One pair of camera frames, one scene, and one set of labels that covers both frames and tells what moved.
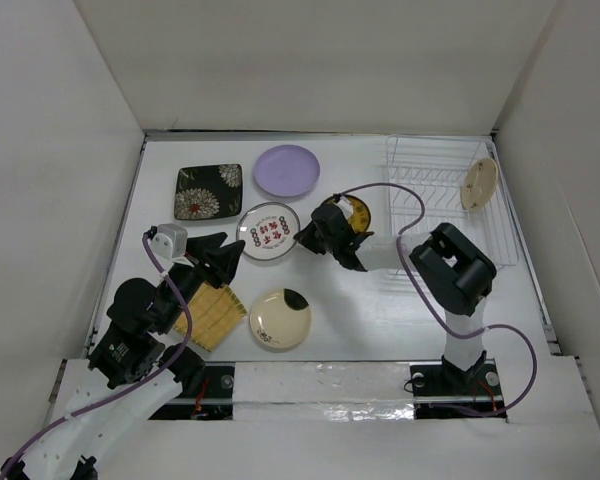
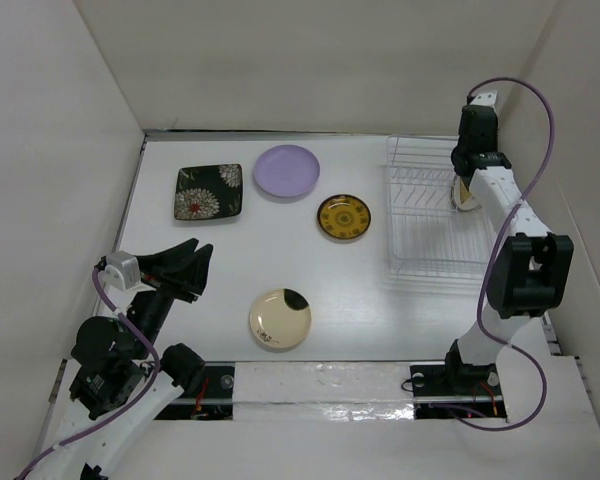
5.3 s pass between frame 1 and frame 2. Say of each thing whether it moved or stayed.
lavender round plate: stayed
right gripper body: moved
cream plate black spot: stayed
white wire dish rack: stayed
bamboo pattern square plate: moved
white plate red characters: moved
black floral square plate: stayed
